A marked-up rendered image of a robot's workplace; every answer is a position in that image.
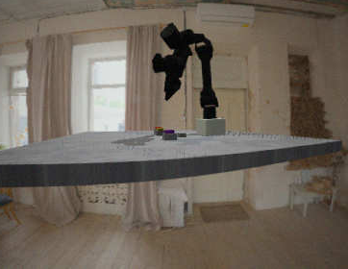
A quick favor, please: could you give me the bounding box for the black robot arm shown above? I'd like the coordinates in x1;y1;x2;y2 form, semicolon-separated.
152;23;218;119

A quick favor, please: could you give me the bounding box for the purple button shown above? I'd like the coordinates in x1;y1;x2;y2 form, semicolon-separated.
162;130;177;140

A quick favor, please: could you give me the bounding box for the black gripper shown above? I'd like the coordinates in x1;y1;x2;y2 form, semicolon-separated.
162;53;187;101

